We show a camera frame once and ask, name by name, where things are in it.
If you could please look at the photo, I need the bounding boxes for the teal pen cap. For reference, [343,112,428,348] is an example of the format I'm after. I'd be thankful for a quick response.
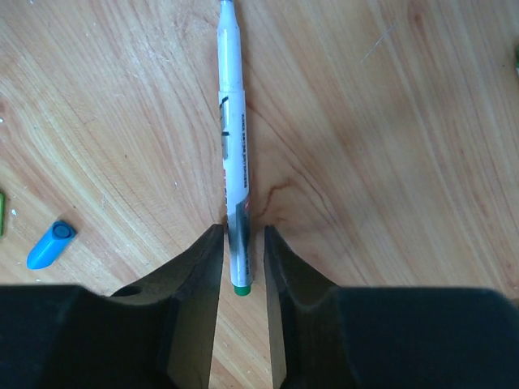
[26,220,76,270]

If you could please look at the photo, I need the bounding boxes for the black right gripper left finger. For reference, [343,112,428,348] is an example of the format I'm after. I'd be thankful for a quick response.
[1,224,224,388]

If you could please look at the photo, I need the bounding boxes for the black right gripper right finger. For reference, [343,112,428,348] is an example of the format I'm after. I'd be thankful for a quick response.
[264,226,518,388]

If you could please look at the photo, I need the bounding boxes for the dark green cap marker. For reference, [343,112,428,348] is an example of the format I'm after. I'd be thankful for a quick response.
[217,1,252,297]

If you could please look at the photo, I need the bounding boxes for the light green pen cap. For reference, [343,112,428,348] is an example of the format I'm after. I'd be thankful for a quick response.
[0,192,6,237]

